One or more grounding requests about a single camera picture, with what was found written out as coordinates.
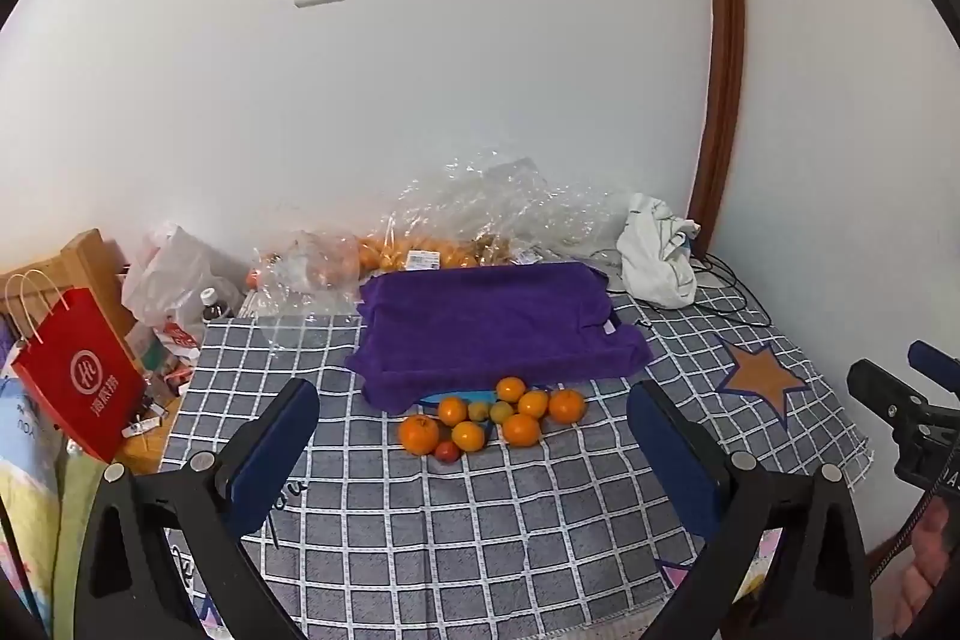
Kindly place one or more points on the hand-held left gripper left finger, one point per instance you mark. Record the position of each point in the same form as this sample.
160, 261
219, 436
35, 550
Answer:
274, 452

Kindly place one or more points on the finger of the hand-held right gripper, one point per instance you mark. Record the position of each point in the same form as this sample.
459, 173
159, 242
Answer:
881, 389
934, 359

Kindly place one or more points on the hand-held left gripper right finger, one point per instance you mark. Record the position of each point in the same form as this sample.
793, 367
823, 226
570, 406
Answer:
671, 460

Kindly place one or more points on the small orange tangerine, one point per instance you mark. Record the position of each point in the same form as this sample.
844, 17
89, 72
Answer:
452, 410
567, 405
468, 436
511, 389
533, 404
521, 429

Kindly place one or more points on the large orange tangerine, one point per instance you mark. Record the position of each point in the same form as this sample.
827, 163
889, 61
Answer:
418, 434

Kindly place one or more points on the small red fruit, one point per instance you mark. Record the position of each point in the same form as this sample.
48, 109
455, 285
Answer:
448, 452

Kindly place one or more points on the yellowish citrus fruit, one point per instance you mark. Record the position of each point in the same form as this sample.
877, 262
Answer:
501, 413
478, 411

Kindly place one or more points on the purple towel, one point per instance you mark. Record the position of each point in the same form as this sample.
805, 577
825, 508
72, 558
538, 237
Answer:
487, 325

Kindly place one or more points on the person's right hand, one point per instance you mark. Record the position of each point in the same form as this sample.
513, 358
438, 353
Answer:
926, 557

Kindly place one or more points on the wooden side table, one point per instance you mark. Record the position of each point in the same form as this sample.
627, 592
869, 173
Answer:
150, 452

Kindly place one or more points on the red and white packet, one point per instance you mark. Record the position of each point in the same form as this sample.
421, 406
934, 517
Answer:
176, 338

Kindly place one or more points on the dark bottle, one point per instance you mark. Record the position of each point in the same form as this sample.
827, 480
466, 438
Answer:
215, 306

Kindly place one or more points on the small clear plastic bag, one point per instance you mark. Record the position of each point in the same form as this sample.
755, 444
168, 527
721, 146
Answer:
307, 265

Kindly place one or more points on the grey checked star blanket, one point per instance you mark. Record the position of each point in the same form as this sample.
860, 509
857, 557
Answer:
450, 535

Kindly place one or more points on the white crumpled cloth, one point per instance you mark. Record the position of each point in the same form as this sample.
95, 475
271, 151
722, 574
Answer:
656, 257

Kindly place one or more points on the red paper bag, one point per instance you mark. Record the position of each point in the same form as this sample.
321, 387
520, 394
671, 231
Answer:
79, 377

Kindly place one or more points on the white plastic bag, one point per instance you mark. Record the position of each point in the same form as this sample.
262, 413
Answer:
169, 269

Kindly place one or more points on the bagged oranges pile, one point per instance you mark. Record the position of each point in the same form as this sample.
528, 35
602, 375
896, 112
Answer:
405, 254

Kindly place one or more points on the colourful printed bedding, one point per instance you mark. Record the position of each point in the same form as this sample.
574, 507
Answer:
37, 497

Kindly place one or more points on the large clear plastic bag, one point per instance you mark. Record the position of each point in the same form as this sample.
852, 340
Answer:
510, 212

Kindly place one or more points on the brown wooden door frame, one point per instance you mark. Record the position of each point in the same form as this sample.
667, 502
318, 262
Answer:
724, 48

